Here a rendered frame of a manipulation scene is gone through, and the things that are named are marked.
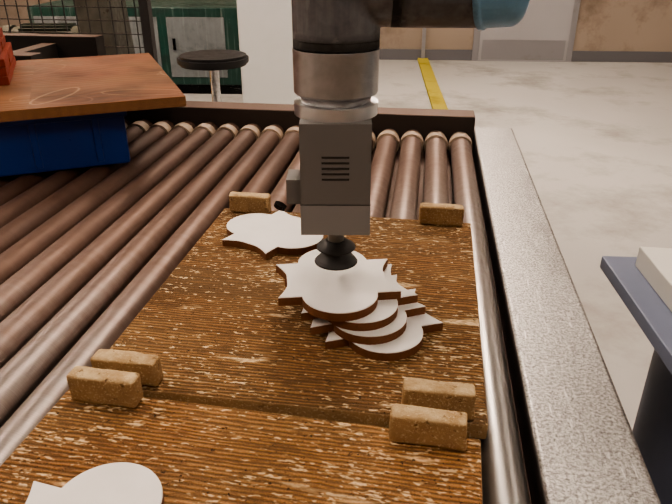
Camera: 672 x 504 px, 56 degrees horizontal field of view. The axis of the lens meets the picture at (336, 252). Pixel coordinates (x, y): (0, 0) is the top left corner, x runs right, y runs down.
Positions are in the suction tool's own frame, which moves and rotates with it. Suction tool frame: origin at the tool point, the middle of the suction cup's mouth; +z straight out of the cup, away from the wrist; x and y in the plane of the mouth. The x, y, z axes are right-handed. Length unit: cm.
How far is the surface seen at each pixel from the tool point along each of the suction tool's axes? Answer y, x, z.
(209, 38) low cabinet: -527, -117, 50
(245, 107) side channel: -83, -21, 4
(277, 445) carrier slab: 19.9, -4.3, 5.8
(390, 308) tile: 4.5, 5.3, 2.8
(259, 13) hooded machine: -404, -57, 17
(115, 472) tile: 23.8, -15.3, 4.8
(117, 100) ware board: -50, -37, -5
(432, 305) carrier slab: -1.0, 10.2, 5.8
